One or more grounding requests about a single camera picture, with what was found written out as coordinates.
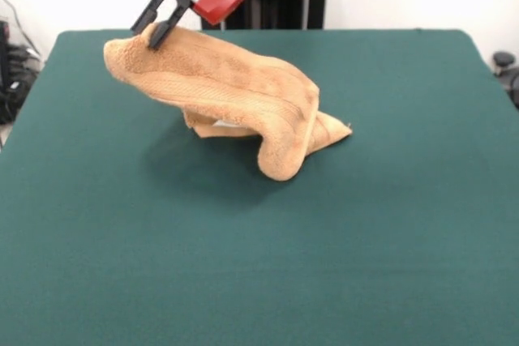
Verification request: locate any tan terry towel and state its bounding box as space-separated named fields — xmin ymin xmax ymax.
xmin=103 ymin=23 xmax=354 ymax=182

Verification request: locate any black equipment pile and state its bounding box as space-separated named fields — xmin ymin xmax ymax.
xmin=0 ymin=17 xmax=41 ymax=125

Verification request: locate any dark green table cloth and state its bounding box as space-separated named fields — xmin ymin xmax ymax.
xmin=0 ymin=28 xmax=519 ymax=346

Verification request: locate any office chair base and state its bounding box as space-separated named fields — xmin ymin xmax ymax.
xmin=492 ymin=51 xmax=519 ymax=110

